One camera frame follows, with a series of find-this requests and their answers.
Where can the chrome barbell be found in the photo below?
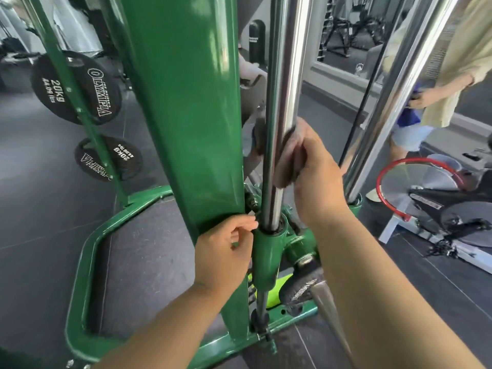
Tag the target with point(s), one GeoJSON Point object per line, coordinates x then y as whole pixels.
{"type": "Point", "coordinates": [332, 315]}

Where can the person's left thumb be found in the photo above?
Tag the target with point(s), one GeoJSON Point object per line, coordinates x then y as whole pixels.
{"type": "Point", "coordinates": [243, 241]}

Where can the black weight plate white print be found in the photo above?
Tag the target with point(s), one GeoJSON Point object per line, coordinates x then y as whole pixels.
{"type": "Point", "coordinates": [50, 88]}
{"type": "Point", "coordinates": [123, 157]}

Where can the person's right fingers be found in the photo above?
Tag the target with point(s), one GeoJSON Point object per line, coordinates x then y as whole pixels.
{"type": "Point", "coordinates": [301, 149]}

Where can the chrome guide rod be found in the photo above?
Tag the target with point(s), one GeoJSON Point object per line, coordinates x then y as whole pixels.
{"type": "Point", "coordinates": [286, 72]}
{"type": "Point", "coordinates": [399, 80]}

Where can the small black weight plate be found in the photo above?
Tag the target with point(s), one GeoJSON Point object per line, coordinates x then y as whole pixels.
{"type": "Point", "coordinates": [301, 288]}

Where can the blue cloth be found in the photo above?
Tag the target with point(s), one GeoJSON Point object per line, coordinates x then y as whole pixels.
{"type": "Point", "coordinates": [409, 117]}

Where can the person's left forearm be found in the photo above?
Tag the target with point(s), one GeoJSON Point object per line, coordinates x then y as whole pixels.
{"type": "Point", "coordinates": [173, 330]}

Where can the person's right hand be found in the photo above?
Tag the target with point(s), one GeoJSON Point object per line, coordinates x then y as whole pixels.
{"type": "Point", "coordinates": [323, 180]}

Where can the person's right forearm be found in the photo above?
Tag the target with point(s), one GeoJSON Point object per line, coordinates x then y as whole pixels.
{"type": "Point", "coordinates": [384, 295]}

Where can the person's left hand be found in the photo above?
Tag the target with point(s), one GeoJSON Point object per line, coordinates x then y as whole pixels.
{"type": "Point", "coordinates": [219, 257]}

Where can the grey-brown cleaning cloth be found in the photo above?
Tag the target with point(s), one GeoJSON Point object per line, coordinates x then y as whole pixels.
{"type": "Point", "coordinates": [286, 165]}

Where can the neon green object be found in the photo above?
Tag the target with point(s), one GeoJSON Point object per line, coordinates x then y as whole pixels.
{"type": "Point", "coordinates": [278, 288]}

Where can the black cylindrical pad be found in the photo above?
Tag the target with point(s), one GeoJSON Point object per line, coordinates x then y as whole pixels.
{"type": "Point", "coordinates": [257, 42]}

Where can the black exercise bike red guard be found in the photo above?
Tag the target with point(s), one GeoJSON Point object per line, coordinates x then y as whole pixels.
{"type": "Point", "coordinates": [453, 211]}

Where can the green weight machine frame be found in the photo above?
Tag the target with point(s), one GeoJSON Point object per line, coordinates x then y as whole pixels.
{"type": "Point", "coordinates": [184, 111]}

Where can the wall mirror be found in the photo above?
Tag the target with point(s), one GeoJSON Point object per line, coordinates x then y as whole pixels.
{"type": "Point", "coordinates": [346, 34]}

